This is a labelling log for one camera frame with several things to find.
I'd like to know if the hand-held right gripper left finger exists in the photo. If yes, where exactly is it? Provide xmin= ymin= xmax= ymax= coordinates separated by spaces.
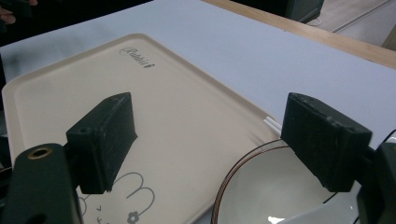
xmin=65 ymin=91 xmax=138 ymax=195

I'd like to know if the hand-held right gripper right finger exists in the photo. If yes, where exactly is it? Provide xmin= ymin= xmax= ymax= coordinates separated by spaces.
xmin=280 ymin=91 xmax=374 ymax=193

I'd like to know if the white chopstick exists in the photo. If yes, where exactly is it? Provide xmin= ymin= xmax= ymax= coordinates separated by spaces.
xmin=265 ymin=117 xmax=283 ymax=131
xmin=262 ymin=119 xmax=282 ymax=133

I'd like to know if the white bowl with brown rim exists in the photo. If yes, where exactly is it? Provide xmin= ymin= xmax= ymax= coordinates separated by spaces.
xmin=210 ymin=138 xmax=362 ymax=224

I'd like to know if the beige tray with rabbit print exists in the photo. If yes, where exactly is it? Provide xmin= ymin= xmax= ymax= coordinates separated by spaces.
xmin=1 ymin=33 xmax=283 ymax=224

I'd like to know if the dark grey box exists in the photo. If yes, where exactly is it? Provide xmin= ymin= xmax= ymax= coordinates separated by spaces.
xmin=284 ymin=0 xmax=325 ymax=23

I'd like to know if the black cable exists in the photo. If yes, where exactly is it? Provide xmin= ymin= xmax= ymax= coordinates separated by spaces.
xmin=378 ymin=128 xmax=396 ymax=146

